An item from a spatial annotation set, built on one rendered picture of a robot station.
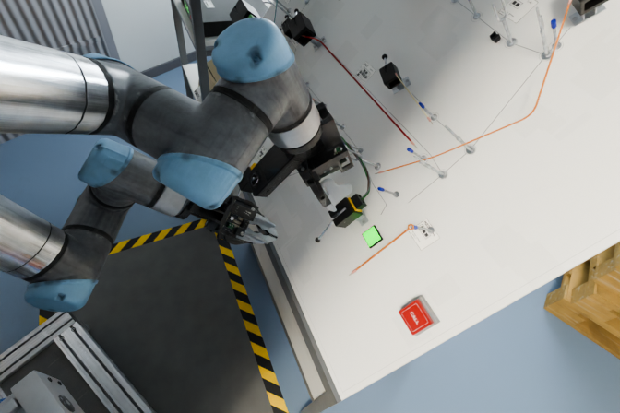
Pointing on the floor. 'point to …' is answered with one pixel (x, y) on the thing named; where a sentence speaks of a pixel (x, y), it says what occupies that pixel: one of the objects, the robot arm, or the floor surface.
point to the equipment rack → (193, 72)
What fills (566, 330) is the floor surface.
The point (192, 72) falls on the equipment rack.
